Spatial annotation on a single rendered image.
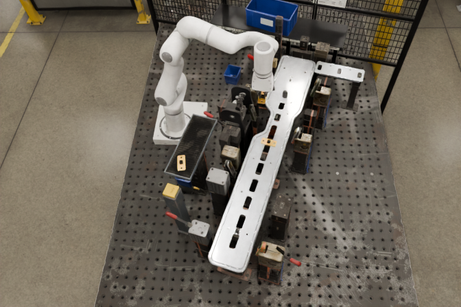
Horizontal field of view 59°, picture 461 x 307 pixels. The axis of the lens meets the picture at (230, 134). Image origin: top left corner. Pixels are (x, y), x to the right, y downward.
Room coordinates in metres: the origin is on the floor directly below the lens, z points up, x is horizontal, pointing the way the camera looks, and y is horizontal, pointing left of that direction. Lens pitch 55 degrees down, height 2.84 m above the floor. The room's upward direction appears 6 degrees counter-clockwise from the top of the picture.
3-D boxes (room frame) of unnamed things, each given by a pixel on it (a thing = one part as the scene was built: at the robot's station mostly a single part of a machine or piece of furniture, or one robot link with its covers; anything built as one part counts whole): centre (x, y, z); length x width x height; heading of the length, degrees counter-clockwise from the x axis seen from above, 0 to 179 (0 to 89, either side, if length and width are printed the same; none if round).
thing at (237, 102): (1.37, -0.06, 0.94); 0.18 x 0.13 x 0.49; 156
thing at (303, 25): (2.09, -0.39, 1.01); 0.90 x 0.22 x 0.03; 66
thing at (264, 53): (1.29, -0.19, 1.55); 0.09 x 0.08 x 0.13; 151
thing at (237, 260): (1.17, -0.20, 1.00); 1.38 x 0.22 x 0.02; 156
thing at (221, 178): (0.96, 0.09, 0.90); 0.13 x 0.10 x 0.41; 66
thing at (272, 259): (0.58, -0.13, 0.88); 0.15 x 0.11 x 0.36; 66
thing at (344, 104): (1.60, -0.80, 0.84); 0.11 x 0.06 x 0.29; 66
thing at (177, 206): (0.89, 0.31, 0.92); 0.08 x 0.08 x 0.44; 66
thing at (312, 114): (1.37, -0.47, 0.84); 0.11 x 0.08 x 0.29; 66
